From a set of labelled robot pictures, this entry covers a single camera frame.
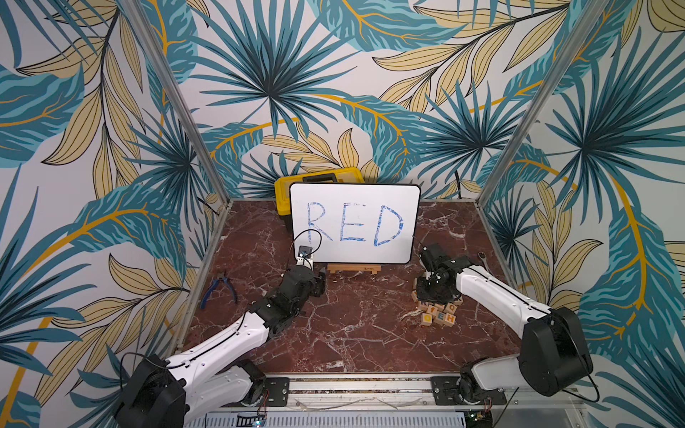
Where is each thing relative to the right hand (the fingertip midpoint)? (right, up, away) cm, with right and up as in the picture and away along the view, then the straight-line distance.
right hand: (424, 296), depth 86 cm
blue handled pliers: (-70, +4, +8) cm, 71 cm away
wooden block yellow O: (0, -7, -1) cm, 7 cm away
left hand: (-35, +9, -5) cm, 37 cm away
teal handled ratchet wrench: (+26, +11, +14) cm, 32 cm away
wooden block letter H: (+8, -7, -2) cm, 10 cm away
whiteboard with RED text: (-22, +24, +2) cm, 32 cm away
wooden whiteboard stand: (-26, +8, +8) cm, 29 cm away
